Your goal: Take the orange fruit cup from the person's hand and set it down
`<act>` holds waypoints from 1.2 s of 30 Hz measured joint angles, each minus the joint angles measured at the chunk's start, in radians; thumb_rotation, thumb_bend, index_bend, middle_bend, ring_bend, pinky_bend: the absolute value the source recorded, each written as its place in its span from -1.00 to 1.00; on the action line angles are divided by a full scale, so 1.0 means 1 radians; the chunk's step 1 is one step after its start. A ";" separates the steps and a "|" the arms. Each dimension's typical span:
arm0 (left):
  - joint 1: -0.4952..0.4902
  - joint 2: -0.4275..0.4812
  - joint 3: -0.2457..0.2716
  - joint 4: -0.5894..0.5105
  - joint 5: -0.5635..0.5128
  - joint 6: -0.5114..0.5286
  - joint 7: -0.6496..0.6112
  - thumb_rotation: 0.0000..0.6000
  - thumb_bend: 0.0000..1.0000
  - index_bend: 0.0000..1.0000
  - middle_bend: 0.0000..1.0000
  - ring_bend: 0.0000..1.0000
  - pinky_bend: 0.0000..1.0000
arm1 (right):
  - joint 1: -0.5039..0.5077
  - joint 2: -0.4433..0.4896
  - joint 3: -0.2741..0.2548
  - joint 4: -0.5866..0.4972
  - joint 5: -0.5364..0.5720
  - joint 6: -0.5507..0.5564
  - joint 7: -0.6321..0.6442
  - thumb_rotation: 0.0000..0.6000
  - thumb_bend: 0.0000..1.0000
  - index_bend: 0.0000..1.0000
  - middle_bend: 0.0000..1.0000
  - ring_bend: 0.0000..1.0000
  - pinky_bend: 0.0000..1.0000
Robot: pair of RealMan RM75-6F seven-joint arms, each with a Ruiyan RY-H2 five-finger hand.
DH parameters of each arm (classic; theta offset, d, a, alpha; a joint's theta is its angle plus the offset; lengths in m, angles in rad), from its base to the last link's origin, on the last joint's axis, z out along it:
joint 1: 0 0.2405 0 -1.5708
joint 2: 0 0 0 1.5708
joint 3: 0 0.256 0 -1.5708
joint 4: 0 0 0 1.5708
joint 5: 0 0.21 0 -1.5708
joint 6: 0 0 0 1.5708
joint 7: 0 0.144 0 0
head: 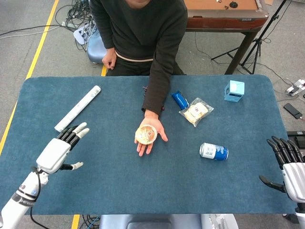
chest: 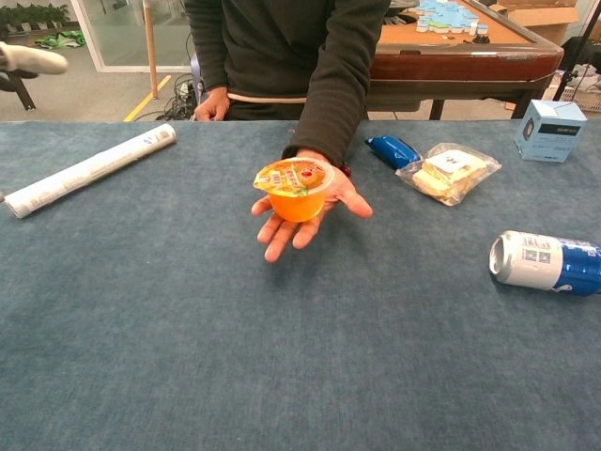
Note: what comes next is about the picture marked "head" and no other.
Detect person's right forearm dark sleeve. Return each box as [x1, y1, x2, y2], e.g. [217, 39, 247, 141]
[95, 14, 116, 50]

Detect yellow jelly cup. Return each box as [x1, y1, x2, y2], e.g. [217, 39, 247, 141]
[134, 124, 158, 146]

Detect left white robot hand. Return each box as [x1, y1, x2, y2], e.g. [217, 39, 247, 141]
[35, 122, 91, 175]

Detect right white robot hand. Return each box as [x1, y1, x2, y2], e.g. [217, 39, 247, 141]
[259, 135, 305, 204]

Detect black floor cable bundle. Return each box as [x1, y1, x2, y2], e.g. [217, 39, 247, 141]
[55, 0, 96, 33]

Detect clear bag of bread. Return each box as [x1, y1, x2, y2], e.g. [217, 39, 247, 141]
[178, 97, 214, 127]

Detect blue and white can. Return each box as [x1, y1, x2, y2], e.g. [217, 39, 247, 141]
[199, 142, 229, 161]

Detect blue table cloth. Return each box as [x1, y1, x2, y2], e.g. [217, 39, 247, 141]
[0, 74, 296, 215]

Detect white rolled paper tube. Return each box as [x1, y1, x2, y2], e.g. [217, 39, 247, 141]
[54, 85, 102, 133]

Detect white power strip with plugs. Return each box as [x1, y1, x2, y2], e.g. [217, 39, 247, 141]
[285, 79, 305, 95]

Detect person's left hand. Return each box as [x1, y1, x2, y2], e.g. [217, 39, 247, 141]
[134, 116, 169, 157]

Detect black tripod stand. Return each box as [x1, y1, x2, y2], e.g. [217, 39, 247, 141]
[211, 0, 289, 75]

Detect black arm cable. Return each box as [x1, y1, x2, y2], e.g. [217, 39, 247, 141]
[29, 166, 43, 229]

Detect person's left forearm dark sleeve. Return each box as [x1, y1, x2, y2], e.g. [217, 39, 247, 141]
[142, 59, 184, 120]

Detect blue snack packet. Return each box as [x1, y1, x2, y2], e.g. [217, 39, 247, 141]
[171, 90, 190, 111]

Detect person's right hand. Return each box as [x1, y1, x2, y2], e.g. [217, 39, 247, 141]
[102, 48, 118, 70]

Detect brown wooden game table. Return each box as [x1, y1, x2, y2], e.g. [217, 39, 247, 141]
[184, 0, 270, 75]

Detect person's torso dark sweater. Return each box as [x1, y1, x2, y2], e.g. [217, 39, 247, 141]
[89, 0, 189, 77]

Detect blue and black cables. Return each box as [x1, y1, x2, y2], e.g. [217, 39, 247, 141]
[81, 214, 101, 229]

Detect light blue carton box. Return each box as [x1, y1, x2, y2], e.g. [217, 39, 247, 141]
[224, 80, 245, 103]

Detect blue-grey stool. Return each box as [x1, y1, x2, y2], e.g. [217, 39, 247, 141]
[86, 30, 108, 64]

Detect black phone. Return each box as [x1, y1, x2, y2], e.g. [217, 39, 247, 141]
[283, 103, 304, 120]

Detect black device case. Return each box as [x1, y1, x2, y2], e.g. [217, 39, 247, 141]
[286, 130, 305, 146]

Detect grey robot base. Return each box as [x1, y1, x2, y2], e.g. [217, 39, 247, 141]
[99, 213, 239, 229]

